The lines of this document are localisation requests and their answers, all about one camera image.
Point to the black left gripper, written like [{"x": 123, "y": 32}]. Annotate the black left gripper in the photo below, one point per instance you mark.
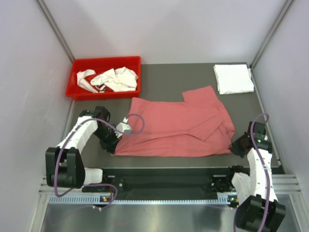
[{"x": 110, "y": 147}]

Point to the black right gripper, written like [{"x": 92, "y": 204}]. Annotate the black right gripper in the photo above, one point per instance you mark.
[{"x": 234, "y": 146}]

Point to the pink t shirt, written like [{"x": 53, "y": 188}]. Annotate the pink t shirt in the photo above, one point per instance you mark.
[{"x": 198, "y": 126}]

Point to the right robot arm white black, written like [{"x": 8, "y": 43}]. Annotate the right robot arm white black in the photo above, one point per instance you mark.
[{"x": 259, "y": 209}]

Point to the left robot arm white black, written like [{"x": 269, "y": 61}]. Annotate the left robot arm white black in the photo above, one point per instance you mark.
[{"x": 64, "y": 162}]

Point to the white and red t shirt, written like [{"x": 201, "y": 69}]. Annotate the white and red t shirt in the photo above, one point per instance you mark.
[{"x": 115, "y": 80}]

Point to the folded white t shirt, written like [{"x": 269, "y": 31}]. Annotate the folded white t shirt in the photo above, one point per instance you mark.
[{"x": 233, "y": 79}]

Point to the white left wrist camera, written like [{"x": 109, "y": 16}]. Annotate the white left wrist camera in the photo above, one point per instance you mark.
[{"x": 123, "y": 128}]

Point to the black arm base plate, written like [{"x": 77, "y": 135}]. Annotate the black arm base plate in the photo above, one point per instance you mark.
[{"x": 227, "y": 172}]

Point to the aluminium frame rail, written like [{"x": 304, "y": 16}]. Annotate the aluminium frame rail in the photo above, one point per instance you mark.
[{"x": 282, "y": 183}]

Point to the grey slotted cable duct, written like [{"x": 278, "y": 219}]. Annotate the grey slotted cable duct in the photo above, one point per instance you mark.
[{"x": 104, "y": 199}]

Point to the left aluminium corner post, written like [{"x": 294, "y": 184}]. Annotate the left aluminium corner post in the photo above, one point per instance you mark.
[{"x": 56, "y": 30}]

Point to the aluminium corner post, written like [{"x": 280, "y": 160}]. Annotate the aluminium corner post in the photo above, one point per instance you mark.
[
  {"x": 287, "y": 5},
  {"x": 56, "y": 30}
]

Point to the right aluminium corner post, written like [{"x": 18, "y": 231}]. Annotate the right aluminium corner post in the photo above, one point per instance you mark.
[{"x": 287, "y": 5}]

